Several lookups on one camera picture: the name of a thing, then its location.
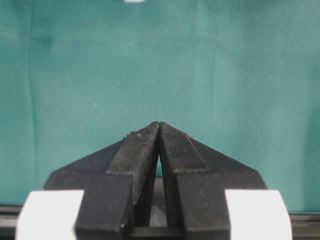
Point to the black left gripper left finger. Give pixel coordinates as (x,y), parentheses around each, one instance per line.
(118,185)

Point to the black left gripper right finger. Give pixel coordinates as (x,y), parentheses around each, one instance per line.
(195,178)

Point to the green table cloth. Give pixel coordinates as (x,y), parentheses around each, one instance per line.
(240,76)

